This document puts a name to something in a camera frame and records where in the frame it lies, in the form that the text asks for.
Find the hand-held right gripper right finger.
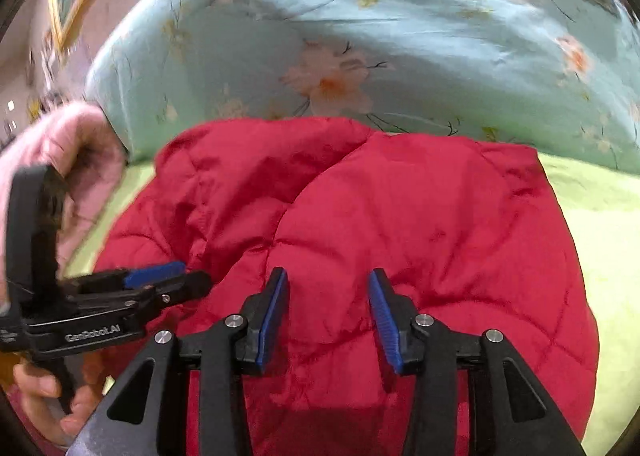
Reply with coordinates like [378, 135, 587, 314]
[367, 268, 586, 456]

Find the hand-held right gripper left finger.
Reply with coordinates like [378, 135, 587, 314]
[67, 267, 290, 456]

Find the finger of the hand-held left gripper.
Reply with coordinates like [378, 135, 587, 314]
[134, 270, 214, 313]
[77, 261, 189, 295]

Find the red quilted jacket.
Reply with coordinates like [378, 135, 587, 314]
[82, 117, 601, 456]

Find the person's left hand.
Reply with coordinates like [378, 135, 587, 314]
[11, 353, 107, 448]

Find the pink quilt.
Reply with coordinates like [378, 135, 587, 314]
[0, 102, 128, 277]

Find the green bed sheet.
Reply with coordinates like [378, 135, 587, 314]
[65, 151, 640, 456]

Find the teal floral quilt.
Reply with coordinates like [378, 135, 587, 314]
[85, 0, 640, 171]

